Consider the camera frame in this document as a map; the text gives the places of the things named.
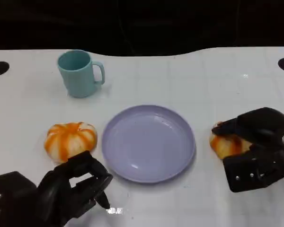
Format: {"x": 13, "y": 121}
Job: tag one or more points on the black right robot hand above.
{"x": 262, "y": 125}

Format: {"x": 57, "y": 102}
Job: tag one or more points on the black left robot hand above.
{"x": 58, "y": 189}

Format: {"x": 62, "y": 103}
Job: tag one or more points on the orange white toy bread roll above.
{"x": 69, "y": 139}
{"x": 224, "y": 146}

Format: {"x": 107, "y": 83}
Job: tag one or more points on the lilac plate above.
{"x": 148, "y": 146}

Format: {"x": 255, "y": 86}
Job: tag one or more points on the pale green mug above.
{"x": 78, "y": 76}

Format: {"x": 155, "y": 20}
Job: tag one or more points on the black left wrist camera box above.
{"x": 11, "y": 198}

